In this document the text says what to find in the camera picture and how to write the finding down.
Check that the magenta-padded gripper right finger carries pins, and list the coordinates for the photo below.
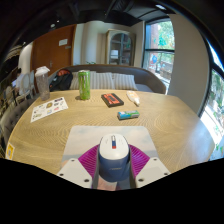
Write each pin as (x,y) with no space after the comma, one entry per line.
(151,171)

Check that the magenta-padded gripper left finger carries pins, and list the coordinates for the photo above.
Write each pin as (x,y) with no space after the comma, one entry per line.
(75,171)

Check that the white and blue computer mouse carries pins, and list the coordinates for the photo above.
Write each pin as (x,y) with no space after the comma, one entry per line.
(113,156)

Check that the small green and blue pack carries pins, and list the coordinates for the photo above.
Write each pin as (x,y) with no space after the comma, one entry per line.
(128,115)

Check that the white sticker sheet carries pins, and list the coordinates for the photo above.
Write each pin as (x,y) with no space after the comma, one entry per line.
(49,108)

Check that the yellow card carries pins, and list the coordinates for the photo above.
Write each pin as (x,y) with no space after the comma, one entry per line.
(10,151)

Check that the black box with red print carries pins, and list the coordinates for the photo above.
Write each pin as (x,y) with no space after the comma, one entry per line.
(112,100)

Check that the grey tufted chair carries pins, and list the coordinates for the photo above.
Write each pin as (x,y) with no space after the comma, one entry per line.
(13,116)

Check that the green drink can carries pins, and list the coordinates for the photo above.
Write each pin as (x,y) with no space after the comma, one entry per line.
(84,86)

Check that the striped cushion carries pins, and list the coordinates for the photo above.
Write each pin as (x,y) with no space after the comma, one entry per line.
(125,81)
(102,80)
(74,81)

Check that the black-framed window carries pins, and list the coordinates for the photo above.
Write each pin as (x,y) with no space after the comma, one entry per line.
(160,50)
(215,106)

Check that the black backpack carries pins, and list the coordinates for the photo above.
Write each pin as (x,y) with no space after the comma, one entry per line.
(61,81)

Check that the clear plastic shaker bottle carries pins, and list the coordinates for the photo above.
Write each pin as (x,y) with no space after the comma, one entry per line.
(42,85)

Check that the brown curved sofa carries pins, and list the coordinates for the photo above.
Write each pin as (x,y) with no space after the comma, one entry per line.
(148,78)

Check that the white chair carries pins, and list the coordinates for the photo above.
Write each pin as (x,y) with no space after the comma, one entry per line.
(24,86)

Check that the arched glass-door cabinet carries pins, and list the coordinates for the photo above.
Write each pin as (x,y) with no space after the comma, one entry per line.
(120,48)

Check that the brown wooden door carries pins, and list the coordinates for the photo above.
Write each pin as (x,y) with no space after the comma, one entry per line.
(51,46)

